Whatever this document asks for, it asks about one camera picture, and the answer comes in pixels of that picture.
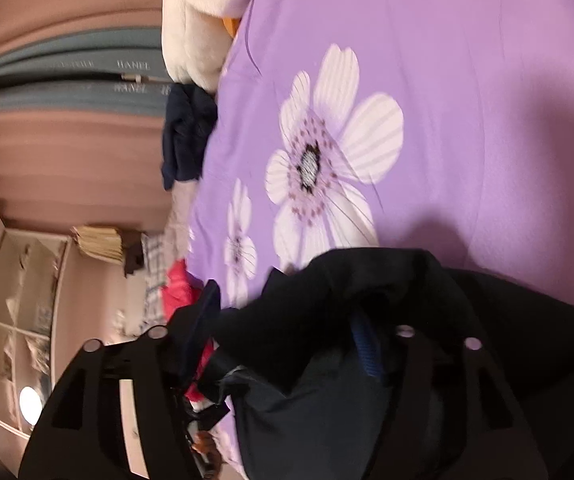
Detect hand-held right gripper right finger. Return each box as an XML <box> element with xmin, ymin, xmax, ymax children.
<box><xmin>349</xmin><ymin>310</ymin><xmax>550</xmax><ymax>480</ymax></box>

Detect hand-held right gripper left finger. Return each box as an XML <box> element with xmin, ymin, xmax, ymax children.
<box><xmin>17</xmin><ymin>280</ymin><xmax>223</xmax><ymax>480</ymax></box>

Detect navy zip jacket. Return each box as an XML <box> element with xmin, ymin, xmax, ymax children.
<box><xmin>194</xmin><ymin>247</ymin><xmax>574</xmax><ymax>480</ymax></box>

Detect folded navy clothes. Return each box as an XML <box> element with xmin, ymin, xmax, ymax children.
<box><xmin>161</xmin><ymin>81</ymin><xmax>219</xmax><ymax>192</ymax></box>

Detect red down jacket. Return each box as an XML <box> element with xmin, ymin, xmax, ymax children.
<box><xmin>164</xmin><ymin>259</ymin><xmax>218</xmax><ymax>403</ymax></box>

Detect plaid pillow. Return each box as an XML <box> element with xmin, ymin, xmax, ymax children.
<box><xmin>140</xmin><ymin>232</ymin><xmax>170</xmax><ymax>323</ymax></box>

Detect dark brown object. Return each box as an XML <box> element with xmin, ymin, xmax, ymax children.
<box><xmin>123</xmin><ymin>231</ymin><xmax>147</xmax><ymax>278</ymax></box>

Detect pink quilt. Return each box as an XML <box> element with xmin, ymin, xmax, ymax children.
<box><xmin>166</xmin><ymin>180</ymin><xmax>204</xmax><ymax>263</ymax></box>

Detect round ceiling light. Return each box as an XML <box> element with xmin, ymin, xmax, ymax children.
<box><xmin>18</xmin><ymin>386</ymin><xmax>43</xmax><ymax>423</ymax></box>

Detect grey printed curtain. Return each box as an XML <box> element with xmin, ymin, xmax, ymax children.
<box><xmin>0</xmin><ymin>81</ymin><xmax>170</xmax><ymax>117</ymax></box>
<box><xmin>0</xmin><ymin>29</ymin><xmax>168</xmax><ymax>82</ymax></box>

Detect purple floral blanket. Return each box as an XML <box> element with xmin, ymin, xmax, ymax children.
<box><xmin>187</xmin><ymin>0</ymin><xmax>574</xmax><ymax>476</ymax></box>

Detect white plush goose toy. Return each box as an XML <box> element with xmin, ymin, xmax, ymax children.
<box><xmin>161</xmin><ymin>0</ymin><xmax>263</xmax><ymax>93</ymax></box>

